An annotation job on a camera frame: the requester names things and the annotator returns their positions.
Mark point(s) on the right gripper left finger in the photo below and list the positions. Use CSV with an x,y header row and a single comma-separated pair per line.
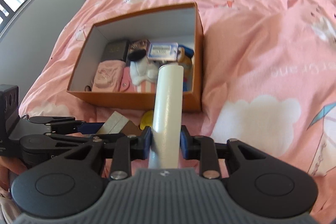
x,y
122,150

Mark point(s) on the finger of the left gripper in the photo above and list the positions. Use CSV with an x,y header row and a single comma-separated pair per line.
x,y
47,137
60,120

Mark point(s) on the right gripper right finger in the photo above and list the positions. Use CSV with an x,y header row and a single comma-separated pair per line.
x,y
208,153

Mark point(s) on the yellow plastic toy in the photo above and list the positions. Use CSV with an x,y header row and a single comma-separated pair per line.
x,y
146,120

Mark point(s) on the white cylinder tube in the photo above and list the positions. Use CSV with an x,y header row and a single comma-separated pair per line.
x,y
167,118

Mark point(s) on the blue price tag keychain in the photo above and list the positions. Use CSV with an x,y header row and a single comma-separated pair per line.
x,y
162,51

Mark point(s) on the bear plush keychain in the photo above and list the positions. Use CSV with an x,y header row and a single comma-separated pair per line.
x,y
185,59

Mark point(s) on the silver brown small box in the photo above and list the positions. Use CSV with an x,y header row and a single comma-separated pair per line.
x,y
117,123

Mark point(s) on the brown round bead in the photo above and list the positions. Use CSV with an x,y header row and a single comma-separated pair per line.
x,y
88,89

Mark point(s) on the white plush dog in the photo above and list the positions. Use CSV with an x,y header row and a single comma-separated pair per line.
x,y
143,70

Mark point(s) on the orange cardboard box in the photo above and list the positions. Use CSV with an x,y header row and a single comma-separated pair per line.
x,y
179,24

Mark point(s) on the black gift box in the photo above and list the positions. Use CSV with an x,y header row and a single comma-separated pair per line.
x,y
116,50

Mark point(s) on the pink printed duvet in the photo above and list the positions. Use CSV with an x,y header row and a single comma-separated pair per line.
x,y
268,91

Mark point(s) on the pink drawstring pouch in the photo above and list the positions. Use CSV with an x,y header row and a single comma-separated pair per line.
x,y
108,76

